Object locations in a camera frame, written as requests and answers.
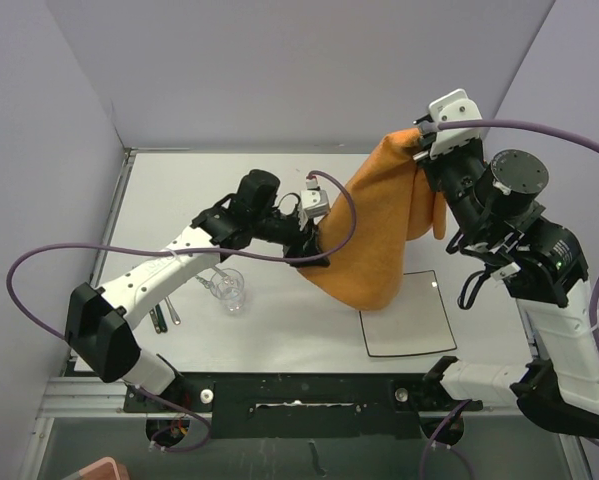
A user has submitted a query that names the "clear plastic cup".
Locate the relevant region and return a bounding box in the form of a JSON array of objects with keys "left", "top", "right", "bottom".
[{"left": 211, "top": 269, "right": 245, "bottom": 315}]

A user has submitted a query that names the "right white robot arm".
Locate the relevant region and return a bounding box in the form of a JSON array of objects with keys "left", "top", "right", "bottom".
[{"left": 415, "top": 139, "right": 599, "bottom": 440}]

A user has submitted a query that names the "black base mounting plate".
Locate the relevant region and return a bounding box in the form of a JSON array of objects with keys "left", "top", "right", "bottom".
[{"left": 122, "top": 371, "right": 483, "bottom": 441}]

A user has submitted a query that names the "silver fork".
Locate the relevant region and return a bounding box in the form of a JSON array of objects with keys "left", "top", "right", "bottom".
[{"left": 195, "top": 276, "right": 216, "bottom": 292}]

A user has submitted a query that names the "pink box corner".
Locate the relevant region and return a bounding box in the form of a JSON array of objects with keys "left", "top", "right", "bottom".
[{"left": 78, "top": 457, "right": 130, "bottom": 480}]

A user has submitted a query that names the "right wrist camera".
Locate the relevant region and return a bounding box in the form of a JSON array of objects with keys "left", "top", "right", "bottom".
[{"left": 413, "top": 88, "right": 482, "bottom": 160}]

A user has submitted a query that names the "orange cloth placemat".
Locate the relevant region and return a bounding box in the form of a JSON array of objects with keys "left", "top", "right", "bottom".
[{"left": 299, "top": 128, "right": 447, "bottom": 311}]

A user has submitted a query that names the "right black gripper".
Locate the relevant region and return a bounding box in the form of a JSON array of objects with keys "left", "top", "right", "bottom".
[{"left": 416, "top": 131, "right": 496, "bottom": 247}]

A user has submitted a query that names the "green handled utensil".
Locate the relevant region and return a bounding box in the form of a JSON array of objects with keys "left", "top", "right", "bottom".
[{"left": 149, "top": 305, "right": 168, "bottom": 334}]

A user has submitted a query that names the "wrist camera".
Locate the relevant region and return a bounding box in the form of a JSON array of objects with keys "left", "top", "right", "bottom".
[
  {"left": 413, "top": 88, "right": 482, "bottom": 160},
  {"left": 298, "top": 189, "right": 330, "bottom": 227}
]

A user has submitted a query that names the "white square plate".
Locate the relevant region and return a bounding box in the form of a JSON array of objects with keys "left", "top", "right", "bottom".
[{"left": 359, "top": 270, "right": 457, "bottom": 358}]

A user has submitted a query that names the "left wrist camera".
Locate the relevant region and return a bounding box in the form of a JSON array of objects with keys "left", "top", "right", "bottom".
[{"left": 298, "top": 189, "right": 330, "bottom": 227}]

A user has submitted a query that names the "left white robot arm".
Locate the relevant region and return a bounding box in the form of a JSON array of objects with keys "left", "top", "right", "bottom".
[{"left": 65, "top": 169, "right": 330, "bottom": 411}]

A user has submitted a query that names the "silver knife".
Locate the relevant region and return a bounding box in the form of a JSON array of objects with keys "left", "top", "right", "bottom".
[{"left": 197, "top": 267, "right": 237, "bottom": 287}]

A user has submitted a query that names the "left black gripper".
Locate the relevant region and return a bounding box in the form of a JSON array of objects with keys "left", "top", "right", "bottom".
[{"left": 251, "top": 208, "right": 330, "bottom": 266}]

